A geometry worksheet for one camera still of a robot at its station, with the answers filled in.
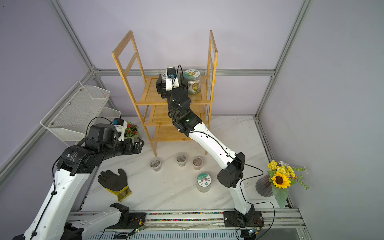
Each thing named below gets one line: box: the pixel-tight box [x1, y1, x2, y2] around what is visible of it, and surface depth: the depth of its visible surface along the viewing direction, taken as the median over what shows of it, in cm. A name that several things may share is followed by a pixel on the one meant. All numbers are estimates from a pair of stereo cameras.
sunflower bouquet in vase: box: [255, 160, 310, 210], surface depth 65 cm
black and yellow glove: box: [97, 168, 132, 203], surface depth 86 cm
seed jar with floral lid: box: [196, 173, 212, 193], surface depth 80 cm
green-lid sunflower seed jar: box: [183, 69, 201, 95], surface depth 64 cm
